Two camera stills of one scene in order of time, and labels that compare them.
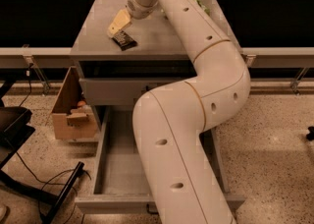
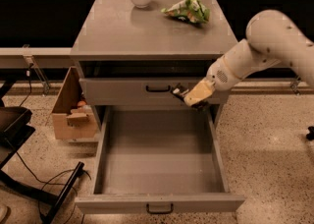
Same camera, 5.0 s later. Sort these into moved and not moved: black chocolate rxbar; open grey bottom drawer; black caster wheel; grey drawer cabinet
Moved: black chocolate rxbar
Not moved: grey drawer cabinet; open grey bottom drawer; black caster wheel
